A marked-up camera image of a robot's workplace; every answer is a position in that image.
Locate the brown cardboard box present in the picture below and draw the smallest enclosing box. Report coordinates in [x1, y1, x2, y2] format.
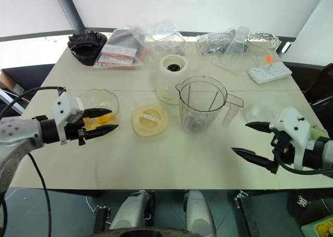
[0, 71, 20, 93]

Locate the black chair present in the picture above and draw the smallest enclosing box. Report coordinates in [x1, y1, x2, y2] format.
[303, 62, 333, 111]

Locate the white power strip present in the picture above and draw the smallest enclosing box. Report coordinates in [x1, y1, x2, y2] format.
[246, 62, 293, 85]

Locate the empty clear plastic bag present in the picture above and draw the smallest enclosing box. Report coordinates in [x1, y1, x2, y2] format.
[126, 20, 187, 56]

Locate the crumpled aluminium foil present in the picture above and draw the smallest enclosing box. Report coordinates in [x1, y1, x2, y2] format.
[247, 31, 282, 49]

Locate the black device white panel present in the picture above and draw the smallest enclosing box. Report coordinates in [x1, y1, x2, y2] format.
[280, 41, 292, 55]

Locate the clear blender jar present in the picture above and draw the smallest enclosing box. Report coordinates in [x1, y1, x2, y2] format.
[174, 75, 245, 135]

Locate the zip bag with red-striped packets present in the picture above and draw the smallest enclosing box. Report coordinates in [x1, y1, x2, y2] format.
[93, 28, 145, 72]

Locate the green tray yellow food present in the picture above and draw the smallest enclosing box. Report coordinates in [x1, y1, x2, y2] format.
[301, 217, 333, 237]

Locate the silver rounded shell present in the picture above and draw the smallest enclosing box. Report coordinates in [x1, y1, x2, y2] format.
[109, 190, 156, 231]
[183, 190, 217, 237]

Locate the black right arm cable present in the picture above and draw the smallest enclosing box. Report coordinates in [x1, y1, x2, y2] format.
[273, 148, 333, 176]

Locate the cream blender base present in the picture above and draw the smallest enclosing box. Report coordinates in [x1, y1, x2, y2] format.
[156, 54, 189, 105]

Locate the orange fruit piece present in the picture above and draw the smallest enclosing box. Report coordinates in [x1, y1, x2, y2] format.
[95, 112, 117, 126]
[83, 117, 97, 131]

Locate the cream blender lid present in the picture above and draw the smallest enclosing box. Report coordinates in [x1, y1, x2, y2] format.
[131, 104, 169, 138]

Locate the black cap white print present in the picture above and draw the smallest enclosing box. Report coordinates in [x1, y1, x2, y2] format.
[287, 190, 333, 218]

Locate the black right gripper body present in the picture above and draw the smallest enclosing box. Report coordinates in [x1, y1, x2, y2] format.
[270, 130, 297, 168]

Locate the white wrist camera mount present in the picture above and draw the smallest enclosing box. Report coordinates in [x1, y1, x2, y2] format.
[53, 91, 85, 146]
[269, 107, 317, 170]

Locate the clear glass bowl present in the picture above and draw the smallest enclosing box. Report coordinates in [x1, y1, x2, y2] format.
[77, 88, 120, 134]

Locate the clear bag with metal items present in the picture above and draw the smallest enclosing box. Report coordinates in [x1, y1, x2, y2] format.
[196, 30, 238, 56]

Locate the dark rounded rim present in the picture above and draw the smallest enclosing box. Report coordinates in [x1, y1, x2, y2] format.
[93, 227, 199, 237]

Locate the clear plastic bowl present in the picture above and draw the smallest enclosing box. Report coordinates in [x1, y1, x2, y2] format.
[241, 96, 285, 124]

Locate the white flat panel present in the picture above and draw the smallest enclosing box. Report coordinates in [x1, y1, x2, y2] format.
[0, 89, 27, 115]

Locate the clear plastic cup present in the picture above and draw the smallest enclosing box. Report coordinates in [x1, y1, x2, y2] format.
[223, 26, 251, 64]

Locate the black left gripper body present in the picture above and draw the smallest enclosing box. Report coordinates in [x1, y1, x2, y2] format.
[64, 109, 91, 147]

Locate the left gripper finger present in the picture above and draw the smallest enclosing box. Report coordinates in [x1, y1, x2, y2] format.
[84, 124, 119, 141]
[83, 107, 113, 119]

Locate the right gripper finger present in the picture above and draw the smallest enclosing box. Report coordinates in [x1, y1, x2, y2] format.
[245, 121, 274, 134]
[231, 147, 280, 175]

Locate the dark grey window post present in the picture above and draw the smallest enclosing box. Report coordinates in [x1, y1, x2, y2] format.
[51, 0, 87, 33]

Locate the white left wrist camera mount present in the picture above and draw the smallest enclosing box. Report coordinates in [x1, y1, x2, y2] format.
[53, 91, 85, 146]

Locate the black table leg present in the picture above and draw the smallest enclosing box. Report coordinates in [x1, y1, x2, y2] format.
[233, 191, 262, 237]
[93, 205, 111, 234]

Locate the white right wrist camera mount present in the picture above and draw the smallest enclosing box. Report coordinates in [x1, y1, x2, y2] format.
[269, 107, 317, 170]

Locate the pale green crumpled cloth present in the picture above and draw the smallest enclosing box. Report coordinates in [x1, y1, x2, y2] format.
[308, 124, 330, 142]

